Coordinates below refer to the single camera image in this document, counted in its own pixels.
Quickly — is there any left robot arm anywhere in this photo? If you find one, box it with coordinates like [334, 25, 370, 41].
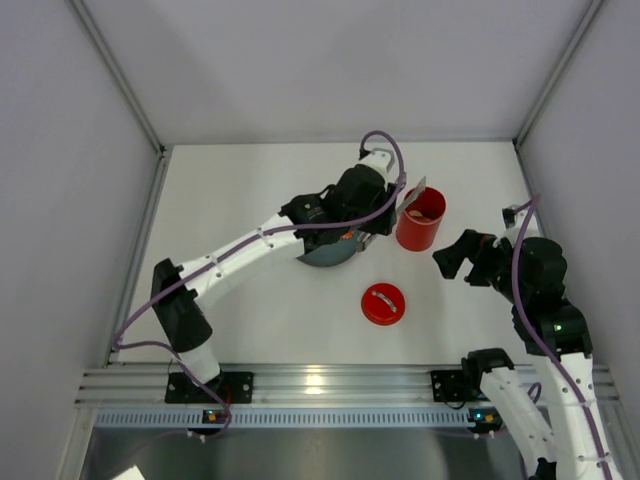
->
[151, 165, 405, 388]

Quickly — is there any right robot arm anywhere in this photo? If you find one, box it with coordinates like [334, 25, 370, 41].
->
[433, 230, 621, 479]

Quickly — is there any red cylindrical tin container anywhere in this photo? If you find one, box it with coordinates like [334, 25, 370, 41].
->
[395, 187, 446, 252]

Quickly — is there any blue ceramic plate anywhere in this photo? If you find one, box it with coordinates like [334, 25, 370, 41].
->
[298, 232, 358, 268]

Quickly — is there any red tin lid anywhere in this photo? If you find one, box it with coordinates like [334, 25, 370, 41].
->
[361, 282, 406, 326]

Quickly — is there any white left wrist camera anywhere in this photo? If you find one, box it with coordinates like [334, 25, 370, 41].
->
[359, 148, 395, 177]

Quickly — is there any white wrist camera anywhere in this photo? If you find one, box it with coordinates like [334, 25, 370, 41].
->
[500, 201, 541, 247]
[359, 148, 395, 177]

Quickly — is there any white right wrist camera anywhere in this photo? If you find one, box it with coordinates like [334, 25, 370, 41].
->
[500, 201, 541, 247]

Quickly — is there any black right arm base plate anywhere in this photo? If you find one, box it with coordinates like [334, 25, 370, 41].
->
[429, 369, 486, 405]

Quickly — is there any right aluminium frame post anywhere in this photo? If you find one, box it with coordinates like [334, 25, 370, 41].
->
[512, 0, 608, 152]

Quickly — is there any aluminium frame post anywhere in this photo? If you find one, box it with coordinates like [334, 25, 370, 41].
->
[512, 0, 608, 152]
[67, 0, 166, 154]

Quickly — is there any left aluminium frame post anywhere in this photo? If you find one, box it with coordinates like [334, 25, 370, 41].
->
[67, 0, 166, 154]

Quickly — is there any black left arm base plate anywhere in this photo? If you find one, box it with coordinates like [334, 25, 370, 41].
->
[164, 371, 254, 405]

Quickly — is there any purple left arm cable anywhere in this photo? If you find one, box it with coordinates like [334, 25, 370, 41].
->
[112, 130, 407, 441]

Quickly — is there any aluminium mounting rail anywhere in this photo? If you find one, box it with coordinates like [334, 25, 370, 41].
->
[74, 363, 619, 409]

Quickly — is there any grey slotted cable duct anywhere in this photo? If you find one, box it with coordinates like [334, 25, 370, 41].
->
[95, 407, 499, 429]

